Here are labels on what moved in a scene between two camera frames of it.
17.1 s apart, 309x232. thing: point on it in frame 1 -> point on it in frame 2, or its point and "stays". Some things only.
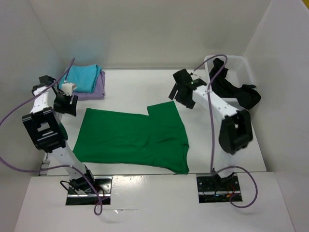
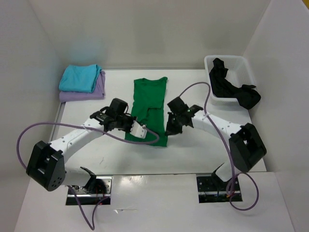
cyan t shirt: (83, 77) stays
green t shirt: (156, 139) -> (147, 107)
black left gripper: (71, 108) -> (131, 119)
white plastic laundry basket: (240, 71) stays
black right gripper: (187, 103) -> (170, 129)
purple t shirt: (99, 92) stays
